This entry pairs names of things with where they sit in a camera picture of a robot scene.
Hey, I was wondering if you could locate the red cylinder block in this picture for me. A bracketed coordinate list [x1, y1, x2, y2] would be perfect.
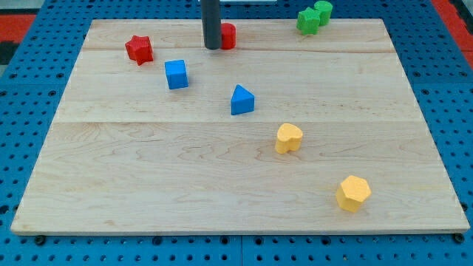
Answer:
[221, 22, 237, 50]

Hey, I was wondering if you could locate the blue triangle block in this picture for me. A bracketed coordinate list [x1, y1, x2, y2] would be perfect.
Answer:
[231, 84, 255, 115]

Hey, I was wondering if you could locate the light wooden board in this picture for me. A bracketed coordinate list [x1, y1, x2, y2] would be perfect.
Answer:
[11, 18, 469, 236]

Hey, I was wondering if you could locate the yellow heart block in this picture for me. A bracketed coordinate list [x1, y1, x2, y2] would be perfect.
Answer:
[275, 123, 303, 154]

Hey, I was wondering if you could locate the blue cube block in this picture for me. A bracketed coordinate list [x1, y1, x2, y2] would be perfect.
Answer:
[165, 60, 188, 89]

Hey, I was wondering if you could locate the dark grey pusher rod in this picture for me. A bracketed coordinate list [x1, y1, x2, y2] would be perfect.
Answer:
[200, 0, 222, 50]

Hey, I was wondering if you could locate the red star block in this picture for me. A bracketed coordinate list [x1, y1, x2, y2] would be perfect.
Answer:
[125, 35, 154, 66]

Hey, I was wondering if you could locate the yellow hexagon block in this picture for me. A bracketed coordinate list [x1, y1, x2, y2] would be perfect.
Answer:
[336, 175, 372, 213]

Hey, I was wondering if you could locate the green star block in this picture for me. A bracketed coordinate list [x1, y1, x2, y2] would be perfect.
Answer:
[296, 7, 321, 35]

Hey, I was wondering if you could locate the green cylinder block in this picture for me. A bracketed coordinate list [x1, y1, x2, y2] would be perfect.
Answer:
[314, 0, 333, 26]

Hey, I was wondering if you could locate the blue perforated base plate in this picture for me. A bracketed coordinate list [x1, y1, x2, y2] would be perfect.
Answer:
[1, 0, 472, 265]

